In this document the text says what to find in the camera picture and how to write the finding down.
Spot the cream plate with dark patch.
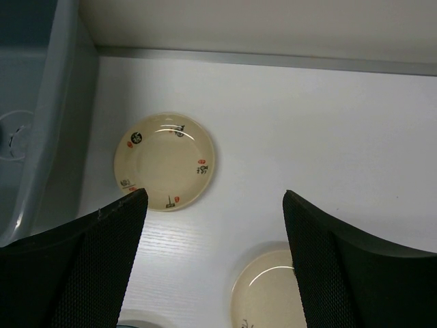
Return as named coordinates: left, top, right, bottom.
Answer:
left=230, top=249, right=307, bottom=328

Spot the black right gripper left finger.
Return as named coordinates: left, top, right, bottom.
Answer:
left=1, top=189, right=148, bottom=327

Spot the clear cup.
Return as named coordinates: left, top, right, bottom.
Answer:
left=1, top=110, right=33, bottom=161

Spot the grey plastic bin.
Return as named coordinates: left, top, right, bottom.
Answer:
left=1, top=1, right=99, bottom=245

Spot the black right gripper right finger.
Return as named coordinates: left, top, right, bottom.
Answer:
left=283, top=190, right=436, bottom=327

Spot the cream plate with calligraphy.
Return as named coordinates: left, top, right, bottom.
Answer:
left=113, top=113, right=216, bottom=212

